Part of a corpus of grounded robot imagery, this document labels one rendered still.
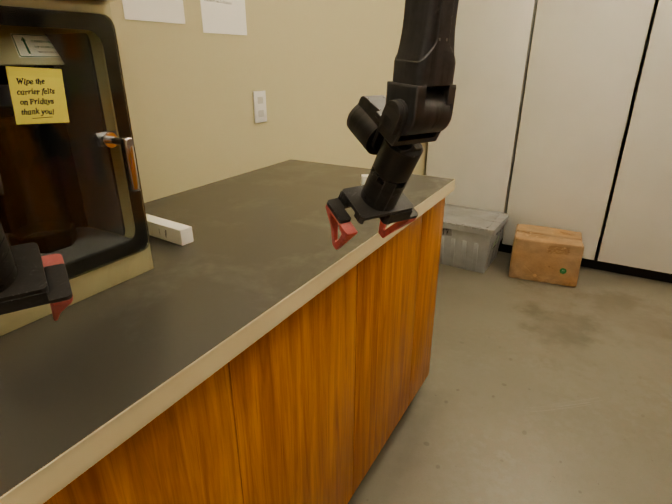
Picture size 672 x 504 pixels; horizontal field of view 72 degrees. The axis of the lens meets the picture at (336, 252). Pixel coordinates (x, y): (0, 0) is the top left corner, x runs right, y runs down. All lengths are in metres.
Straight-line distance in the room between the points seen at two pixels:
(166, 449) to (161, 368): 0.13
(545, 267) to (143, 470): 2.79
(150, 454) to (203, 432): 0.10
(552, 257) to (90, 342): 2.79
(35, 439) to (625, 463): 1.85
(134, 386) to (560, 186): 3.08
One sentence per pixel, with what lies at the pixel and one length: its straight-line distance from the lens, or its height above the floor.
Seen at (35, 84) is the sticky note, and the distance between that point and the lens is 0.82.
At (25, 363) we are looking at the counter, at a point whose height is 0.94.
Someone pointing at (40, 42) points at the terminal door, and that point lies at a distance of 0.83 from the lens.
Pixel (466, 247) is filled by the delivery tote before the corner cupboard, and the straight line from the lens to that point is 3.20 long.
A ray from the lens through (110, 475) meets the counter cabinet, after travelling 0.71.
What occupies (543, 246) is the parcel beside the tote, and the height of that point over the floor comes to 0.25.
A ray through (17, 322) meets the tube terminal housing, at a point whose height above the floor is 0.95.
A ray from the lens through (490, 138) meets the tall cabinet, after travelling 3.44.
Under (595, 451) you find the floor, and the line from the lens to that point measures 2.07.
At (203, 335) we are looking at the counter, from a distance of 0.73.
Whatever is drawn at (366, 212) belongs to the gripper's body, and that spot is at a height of 1.12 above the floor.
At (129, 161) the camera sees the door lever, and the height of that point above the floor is 1.17.
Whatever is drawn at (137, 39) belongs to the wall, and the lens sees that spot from 1.49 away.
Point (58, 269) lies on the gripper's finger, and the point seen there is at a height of 1.11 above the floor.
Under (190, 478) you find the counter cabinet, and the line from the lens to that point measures 0.83.
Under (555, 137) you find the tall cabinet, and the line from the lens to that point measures 3.38.
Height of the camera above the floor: 1.32
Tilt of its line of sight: 23 degrees down
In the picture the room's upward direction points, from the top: straight up
